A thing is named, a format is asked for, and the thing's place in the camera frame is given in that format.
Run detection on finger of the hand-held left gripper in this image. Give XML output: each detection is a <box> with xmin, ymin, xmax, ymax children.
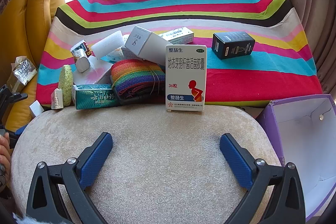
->
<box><xmin>10</xmin><ymin>93</ymin><xmax>28</xmax><ymax>103</ymax></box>
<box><xmin>8</xmin><ymin>125</ymin><xmax>27</xmax><ymax>136</ymax></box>

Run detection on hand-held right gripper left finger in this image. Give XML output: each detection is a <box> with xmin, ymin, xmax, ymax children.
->
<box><xmin>26</xmin><ymin>132</ymin><xmax>113</xmax><ymax>224</ymax></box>

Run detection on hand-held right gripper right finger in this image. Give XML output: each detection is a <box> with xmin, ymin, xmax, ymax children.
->
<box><xmin>219</xmin><ymin>133</ymin><xmax>306</xmax><ymax>224</ymax></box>

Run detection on small white printed box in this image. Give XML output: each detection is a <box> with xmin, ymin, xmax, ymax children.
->
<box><xmin>51</xmin><ymin>88</ymin><xmax>65</xmax><ymax>109</ymax></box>

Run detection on round yellow-green sponge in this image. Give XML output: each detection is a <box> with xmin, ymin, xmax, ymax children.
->
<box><xmin>58</xmin><ymin>65</ymin><xmax>74</xmax><ymax>106</ymax></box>

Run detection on green toothpaste box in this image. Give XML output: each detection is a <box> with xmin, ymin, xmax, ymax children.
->
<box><xmin>72</xmin><ymin>83</ymin><xmax>118</xmax><ymax>110</ymax></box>

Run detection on purple cardboard box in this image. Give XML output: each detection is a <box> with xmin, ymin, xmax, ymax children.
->
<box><xmin>256</xmin><ymin>94</ymin><xmax>336</xmax><ymax>224</ymax></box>

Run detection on grey-white block box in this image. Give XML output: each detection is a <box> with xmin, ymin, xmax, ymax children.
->
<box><xmin>75</xmin><ymin>57</ymin><xmax>91</xmax><ymax>73</ymax></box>

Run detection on white tissue box pink flower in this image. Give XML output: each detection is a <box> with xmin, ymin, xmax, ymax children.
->
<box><xmin>73</xmin><ymin>57</ymin><xmax>116</xmax><ymax>86</ymax></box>

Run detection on small red box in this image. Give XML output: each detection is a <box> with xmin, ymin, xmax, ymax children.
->
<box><xmin>70</xmin><ymin>40</ymin><xmax>95</xmax><ymax>58</ymax></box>

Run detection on rainbow strap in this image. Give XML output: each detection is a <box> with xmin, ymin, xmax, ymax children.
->
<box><xmin>110</xmin><ymin>59</ymin><xmax>167</xmax><ymax>106</ymax></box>

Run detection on white medicine box red figure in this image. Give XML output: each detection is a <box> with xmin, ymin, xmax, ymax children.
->
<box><xmin>165</xmin><ymin>44</ymin><xmax>207</xmax><ymax>113</ymax></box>

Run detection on white foam block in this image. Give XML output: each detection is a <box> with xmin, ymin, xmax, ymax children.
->
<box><xmin>91</xmin><ymin>31</ymin><xmax>125</xmax><ymax>59</ymax></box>

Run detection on white box orange corner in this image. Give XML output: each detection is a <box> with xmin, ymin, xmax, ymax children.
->
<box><xmin>101</xmin><ymin>46</ymin><xmax>127</xmax><ymax>65</ymax></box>

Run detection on black cardboard box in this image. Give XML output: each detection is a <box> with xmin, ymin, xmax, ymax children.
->
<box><xmin>211</xmin><ymin>32</ymin><xmax>256</xmax><ymax>60</ymax></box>

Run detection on tall grey-white box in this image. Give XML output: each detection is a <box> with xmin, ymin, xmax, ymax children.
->
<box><xmin>124</xmin><ymin>26</ymin><xmax>174</xmax><ymax>64</ymax></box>

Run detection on person's left hand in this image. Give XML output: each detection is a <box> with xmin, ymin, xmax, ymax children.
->
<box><xmin>0</xmin><ymin>133</ymin><xmax>11</xmax><ymax>180</ymax></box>

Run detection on small plain white box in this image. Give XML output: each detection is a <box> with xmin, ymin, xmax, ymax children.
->
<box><xmin>29</xmin><ymin>101</ymin><xmax>44</xmax><ymax>119</ymax></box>

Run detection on silver foil pack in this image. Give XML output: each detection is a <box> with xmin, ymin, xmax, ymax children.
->
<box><xmin>6</xmin><ymin>56</ymin><xmax>38</xmax><ymax>93</ymax></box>

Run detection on beige upholstered stool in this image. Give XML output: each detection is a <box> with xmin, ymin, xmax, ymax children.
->
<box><xmin>10</xmin><ymin>102</ymin><xmax>286</xmax><ymax>224</ymax></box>

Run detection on white fluffy cloth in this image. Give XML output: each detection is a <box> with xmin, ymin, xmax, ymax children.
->
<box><xmin>13</xmin><ymin>212</ymin><xmax>66</xmax><ymax>224</ymax></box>

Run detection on yellow leather sofa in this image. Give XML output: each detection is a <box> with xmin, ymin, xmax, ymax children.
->
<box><xmin>0</xmin><ymin>0</ymin><xmax>66</xmax><ymax>135</ymax></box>

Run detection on small white-green box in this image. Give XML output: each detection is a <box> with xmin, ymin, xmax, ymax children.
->
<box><xmin>157</xmin><ymin>27</ymin><xmax>195</xmax><ymax>44</ymax></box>

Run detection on rainbow striped blanket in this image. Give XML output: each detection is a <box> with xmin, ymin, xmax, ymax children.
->
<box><xmin>35</xmin><ymin>0</ymin><xmax>323</xmax><ymax>109</ymax></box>

